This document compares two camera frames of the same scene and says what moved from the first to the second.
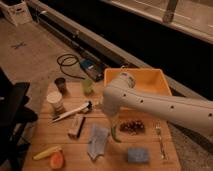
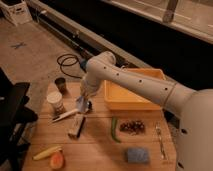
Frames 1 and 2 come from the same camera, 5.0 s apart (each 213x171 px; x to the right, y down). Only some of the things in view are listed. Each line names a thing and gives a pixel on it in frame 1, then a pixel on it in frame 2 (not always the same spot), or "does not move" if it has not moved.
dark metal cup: x=60 y=82 does not move
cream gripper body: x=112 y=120 -> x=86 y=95
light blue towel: x=97 y=141 -> x=82 y=103
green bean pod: x=113 y=135 does not move
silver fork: x=162 y=153 does not move
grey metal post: x=168 y=17 does not move
